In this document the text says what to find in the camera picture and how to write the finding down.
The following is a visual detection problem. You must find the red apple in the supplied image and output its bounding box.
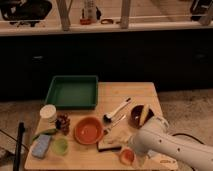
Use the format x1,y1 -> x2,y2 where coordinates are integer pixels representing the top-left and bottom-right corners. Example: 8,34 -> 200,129
119,149 -> 134,165

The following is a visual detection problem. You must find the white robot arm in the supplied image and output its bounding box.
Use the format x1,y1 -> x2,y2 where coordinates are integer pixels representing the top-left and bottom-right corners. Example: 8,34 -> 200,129
128,116 -> 213,171

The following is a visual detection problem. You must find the green plastic tray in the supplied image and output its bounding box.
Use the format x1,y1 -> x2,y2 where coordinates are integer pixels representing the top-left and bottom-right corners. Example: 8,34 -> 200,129
45,75 -> 98,110

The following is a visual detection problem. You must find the silver fork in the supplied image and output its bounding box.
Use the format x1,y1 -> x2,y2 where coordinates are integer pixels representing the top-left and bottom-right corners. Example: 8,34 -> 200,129
104,115 -> 126,135

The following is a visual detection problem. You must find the dark brown bowl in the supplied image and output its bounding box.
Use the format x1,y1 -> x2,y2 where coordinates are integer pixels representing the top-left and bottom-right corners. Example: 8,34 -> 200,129
129,105 -> 154,129

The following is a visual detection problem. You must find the yellow banana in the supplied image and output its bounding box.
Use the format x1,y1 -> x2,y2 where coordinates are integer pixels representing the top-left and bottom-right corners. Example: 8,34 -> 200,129
139,104 -> 150,126

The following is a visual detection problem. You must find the orange bowl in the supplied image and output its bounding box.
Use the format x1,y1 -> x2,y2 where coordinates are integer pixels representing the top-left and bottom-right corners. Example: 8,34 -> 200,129
74,117 -> 104,145

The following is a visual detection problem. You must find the dark grape bunch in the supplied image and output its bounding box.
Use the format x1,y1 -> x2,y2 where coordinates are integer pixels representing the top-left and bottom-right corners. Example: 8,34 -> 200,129
55,114 -> 70,135

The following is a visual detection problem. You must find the white cup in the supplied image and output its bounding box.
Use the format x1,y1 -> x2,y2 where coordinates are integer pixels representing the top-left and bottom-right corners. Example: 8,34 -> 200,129
40,104 -> 57,123

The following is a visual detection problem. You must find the green pepper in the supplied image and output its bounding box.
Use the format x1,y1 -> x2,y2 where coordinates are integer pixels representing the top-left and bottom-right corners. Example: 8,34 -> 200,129
32,128 -> 57,141

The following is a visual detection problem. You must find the small green cup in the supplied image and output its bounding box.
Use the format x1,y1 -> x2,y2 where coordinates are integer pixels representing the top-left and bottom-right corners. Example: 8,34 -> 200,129
51,138 -> 68,155

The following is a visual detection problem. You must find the white bottle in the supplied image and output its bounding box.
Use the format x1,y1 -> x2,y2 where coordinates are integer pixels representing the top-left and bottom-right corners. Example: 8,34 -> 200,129
84,0 -> 97,23

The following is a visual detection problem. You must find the blue sponge left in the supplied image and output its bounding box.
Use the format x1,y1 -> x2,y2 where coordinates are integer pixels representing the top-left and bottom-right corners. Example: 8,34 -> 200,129
32,134 -> 51,159

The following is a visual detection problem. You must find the black pole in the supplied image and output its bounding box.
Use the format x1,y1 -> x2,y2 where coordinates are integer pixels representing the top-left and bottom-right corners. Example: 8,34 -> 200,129
13,122 -> 25,171

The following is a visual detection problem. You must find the black office chair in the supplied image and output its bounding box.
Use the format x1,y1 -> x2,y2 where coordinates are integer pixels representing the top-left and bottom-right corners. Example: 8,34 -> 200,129
0,0 -> 52,27

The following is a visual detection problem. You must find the black cable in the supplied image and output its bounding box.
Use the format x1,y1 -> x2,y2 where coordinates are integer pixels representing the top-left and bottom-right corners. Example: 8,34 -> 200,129
170,132 -> 205,145

